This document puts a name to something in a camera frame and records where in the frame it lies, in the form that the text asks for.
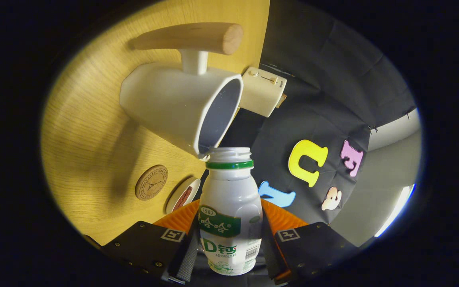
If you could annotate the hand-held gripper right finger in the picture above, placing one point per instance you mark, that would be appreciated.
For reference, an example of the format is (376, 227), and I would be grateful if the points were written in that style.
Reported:
(270, 251)

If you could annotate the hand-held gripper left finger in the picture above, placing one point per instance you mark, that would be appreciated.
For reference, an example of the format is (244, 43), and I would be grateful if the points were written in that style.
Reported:
(187, 257)

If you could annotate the white juice bottle green label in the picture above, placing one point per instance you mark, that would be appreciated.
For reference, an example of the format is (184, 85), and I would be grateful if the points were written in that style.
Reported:
(229, 191)

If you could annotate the round wooden coaster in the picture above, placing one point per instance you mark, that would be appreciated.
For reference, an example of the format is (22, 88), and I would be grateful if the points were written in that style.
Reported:
(151, 182)

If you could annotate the brown meat patty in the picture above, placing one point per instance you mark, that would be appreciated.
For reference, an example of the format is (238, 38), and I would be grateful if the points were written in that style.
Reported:
(183, 198)

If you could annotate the white round plate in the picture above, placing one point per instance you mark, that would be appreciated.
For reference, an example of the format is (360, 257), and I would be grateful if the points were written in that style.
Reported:
(175, 195)

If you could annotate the wooden table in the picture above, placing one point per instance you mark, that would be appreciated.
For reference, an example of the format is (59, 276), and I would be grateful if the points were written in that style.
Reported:
(86, 151)

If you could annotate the bread slice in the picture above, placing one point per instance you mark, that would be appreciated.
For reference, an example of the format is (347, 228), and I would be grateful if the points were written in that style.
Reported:
(281, 101)

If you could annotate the cream toaster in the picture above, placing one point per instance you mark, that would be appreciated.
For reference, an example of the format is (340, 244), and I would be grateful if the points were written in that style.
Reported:
(259, 93)

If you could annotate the black backdrop cloth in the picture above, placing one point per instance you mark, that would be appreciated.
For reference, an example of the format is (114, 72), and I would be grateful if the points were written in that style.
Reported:
(325, 79)

